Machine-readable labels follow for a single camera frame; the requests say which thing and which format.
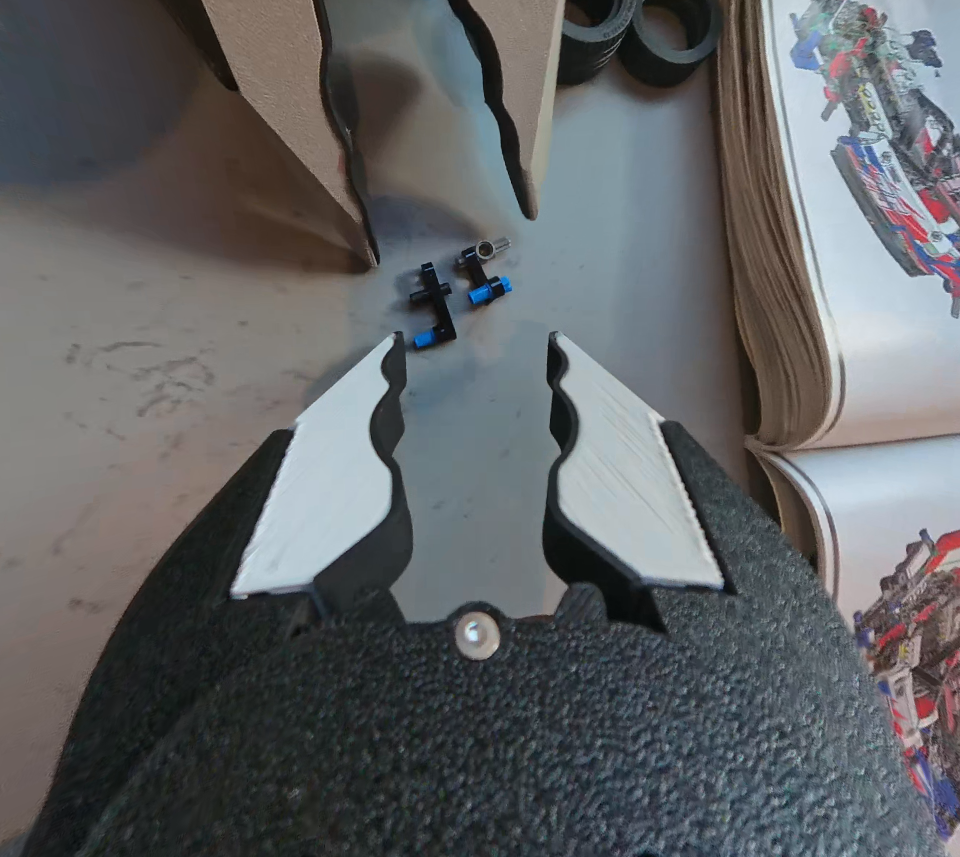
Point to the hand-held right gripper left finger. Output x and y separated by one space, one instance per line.
322 497

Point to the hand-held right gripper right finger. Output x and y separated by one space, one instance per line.
637 504

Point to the black angled beam blue pin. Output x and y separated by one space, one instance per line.
439 306

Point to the black beam two blue pins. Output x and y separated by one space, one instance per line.
487 291

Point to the grey axle connector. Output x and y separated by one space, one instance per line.
486 249

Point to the black rubber toy tyre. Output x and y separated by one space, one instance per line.
664 66
592 58

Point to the open instruction book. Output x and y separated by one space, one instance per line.
825 272

